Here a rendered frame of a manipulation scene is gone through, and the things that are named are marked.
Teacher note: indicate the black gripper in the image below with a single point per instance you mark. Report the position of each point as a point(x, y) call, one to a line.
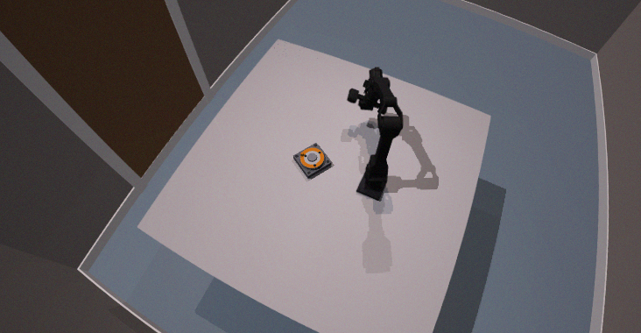
point(365, 102)

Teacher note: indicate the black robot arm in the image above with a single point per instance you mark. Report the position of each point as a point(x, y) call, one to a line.
point(389, 128)

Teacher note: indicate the orange round plate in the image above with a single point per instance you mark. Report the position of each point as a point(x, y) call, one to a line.
point(310, 164)

